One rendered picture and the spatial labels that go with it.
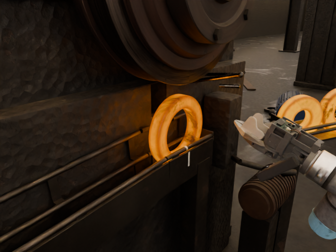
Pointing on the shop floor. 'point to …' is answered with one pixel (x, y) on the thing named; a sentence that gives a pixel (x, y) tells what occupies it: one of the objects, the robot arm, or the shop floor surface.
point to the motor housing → (262, 211)
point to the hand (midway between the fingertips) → (237, 125)
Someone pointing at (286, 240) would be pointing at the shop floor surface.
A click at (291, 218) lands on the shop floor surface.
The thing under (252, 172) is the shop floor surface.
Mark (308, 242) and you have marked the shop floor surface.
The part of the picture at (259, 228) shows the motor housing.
